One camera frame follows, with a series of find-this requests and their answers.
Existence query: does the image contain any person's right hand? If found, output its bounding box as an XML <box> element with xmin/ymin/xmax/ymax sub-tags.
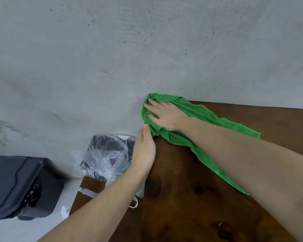
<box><xmin>144</xmin><ymin>98</ymin><xmax>191</xmax><ymax>132</ymax></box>

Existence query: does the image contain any clear plastic bag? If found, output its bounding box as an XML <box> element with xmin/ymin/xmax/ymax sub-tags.
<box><xmin>71</xmin><ymin>134</ymin><xmax>145</xmax><ymax>199</ymax></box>

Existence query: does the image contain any person's left forearm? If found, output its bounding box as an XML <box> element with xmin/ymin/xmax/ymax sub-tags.
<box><xmin>38</xmin><ymin>162</ymin><xmax>149</xmax><ymax>242</ymax></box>

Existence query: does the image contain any black open waste bin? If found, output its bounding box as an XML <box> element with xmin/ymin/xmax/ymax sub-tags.
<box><xmin>80</xmin><ymin>135</ymin><xmax>137</xmax><ymax>182</ymax></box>

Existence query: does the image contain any white strip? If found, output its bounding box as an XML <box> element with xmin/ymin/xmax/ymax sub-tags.
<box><xmin>79</xmin><ymin>187</ymin><xmax>98</xmax><ymax>198</ymax></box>

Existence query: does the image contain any green microfiber cloth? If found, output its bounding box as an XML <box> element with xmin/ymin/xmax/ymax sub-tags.
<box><xmin>141</xmin><ymin>93</ymin><xmax>261</xmax><ymax>196</ymax></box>

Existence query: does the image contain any black lidded trash bin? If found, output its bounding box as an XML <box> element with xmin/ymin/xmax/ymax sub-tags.
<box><xmin>0</xmin><ymin>156</ymin><xmax>65</xmax><ymax>221</ymax></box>

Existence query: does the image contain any person's left hand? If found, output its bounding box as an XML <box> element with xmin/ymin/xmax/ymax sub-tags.
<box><xmin>130</xmin><ymin>124</ymin><xmax>156</xmax><ymax>178</ymax></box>

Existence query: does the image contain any black trash bag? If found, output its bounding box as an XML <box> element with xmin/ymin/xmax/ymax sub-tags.
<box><xmin>25</xmin><ymin>180</ymin><xmax>42</xmax><ymax>208</ymax></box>

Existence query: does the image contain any person's right forearm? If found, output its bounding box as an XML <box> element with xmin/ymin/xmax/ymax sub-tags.
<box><xmin>182</xmin><ymin>117</ymin><xmax>303</xmax><ymax>242</ymax></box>

